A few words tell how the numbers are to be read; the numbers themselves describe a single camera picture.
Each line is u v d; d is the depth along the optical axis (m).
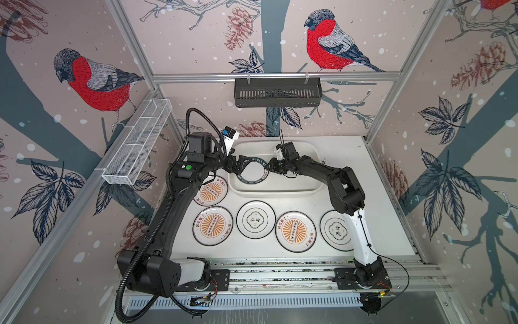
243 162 0.65
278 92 1.04
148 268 0.37
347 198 0.60
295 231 0.85
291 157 0.85
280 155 0.92
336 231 0.85
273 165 0.93
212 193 0.98
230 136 0.64
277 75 0.92
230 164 0.65
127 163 0.71
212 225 0.88
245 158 0.68
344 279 0.73
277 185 1.01
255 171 1.09
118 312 0.34
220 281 0.73
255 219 0.89
